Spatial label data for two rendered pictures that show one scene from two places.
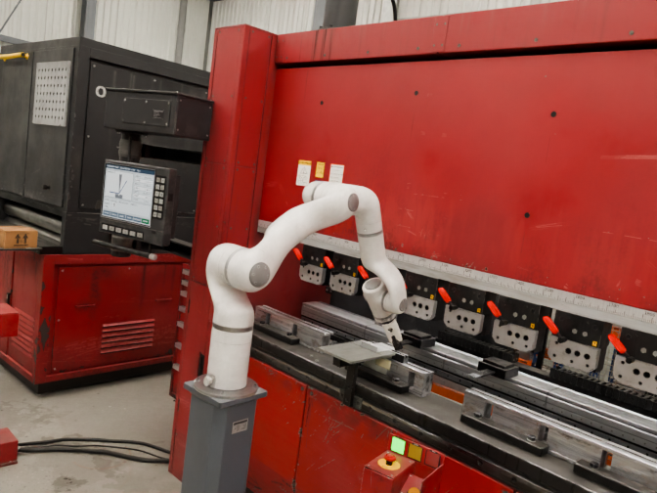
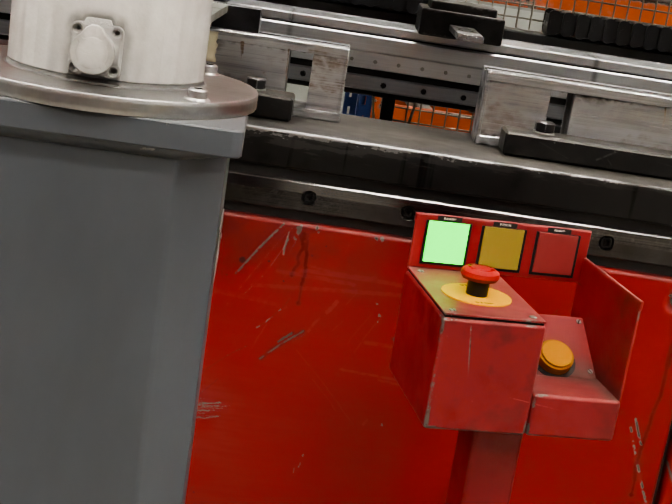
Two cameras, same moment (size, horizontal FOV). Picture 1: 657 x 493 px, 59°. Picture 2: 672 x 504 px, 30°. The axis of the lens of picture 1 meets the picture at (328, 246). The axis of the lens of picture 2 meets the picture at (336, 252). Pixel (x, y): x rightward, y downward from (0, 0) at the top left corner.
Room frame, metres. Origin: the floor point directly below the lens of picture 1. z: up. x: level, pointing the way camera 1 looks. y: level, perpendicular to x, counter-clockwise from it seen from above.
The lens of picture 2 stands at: (1.03, 0.69, 1.12)
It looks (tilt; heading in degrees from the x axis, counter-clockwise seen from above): 15 degrees down; 314
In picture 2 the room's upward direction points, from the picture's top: 9 degrees clockwise
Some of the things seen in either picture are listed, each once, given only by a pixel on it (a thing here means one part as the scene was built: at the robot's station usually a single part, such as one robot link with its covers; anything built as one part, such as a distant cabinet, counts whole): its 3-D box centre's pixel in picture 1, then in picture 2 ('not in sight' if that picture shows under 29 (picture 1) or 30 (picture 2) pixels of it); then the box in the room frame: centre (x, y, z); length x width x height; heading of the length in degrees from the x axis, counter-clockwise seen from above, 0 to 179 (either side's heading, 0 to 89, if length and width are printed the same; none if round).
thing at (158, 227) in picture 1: (141, 201); not in sight; (2.82, 0.93, 1.42); 0.45 x 0.12 x 0.36; 60
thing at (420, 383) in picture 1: (388, 368); (195, 60); (2.31, -0.31, 0.92); 0.39 x 0.06 x 0.10; 46
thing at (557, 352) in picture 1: (579, 339); not in sight; (1.81, -0.82, 1.26); 0.15 x 0.09 x 0.17; 46
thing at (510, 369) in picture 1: (488, 369); (463, 24); (2.19, -0.67, 1.01); 0.26 x 0.12 x 0.05; 136
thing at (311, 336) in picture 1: (291, 328); not in sight; (2.74, 0.12, 0.92); 0.50 x 0.06 x 0.10; 46
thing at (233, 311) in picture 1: (231, 285); not in sight; (1.71, 0.27, 1.30); 0.19 x 0.12 x 0.24; 42
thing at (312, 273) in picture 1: (318, 264); not in sight; (2.65, 0.04, 1.26); 0.15 x 0.09 x 0.17; 46
